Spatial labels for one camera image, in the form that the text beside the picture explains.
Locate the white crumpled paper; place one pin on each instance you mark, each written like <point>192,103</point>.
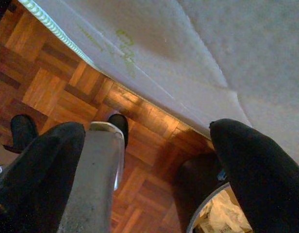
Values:
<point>224,208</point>

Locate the white mattress green print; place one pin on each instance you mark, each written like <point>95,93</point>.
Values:
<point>139,48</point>

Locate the silver robot right leg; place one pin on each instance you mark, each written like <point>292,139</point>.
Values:
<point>96,174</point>

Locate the black round trash bin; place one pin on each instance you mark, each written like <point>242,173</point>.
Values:
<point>188,184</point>

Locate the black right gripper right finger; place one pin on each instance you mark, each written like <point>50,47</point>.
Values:
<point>266,189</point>

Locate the printed cardboard carton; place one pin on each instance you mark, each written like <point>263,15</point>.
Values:
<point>205,227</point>

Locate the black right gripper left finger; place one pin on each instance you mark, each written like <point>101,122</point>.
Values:
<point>35,184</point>

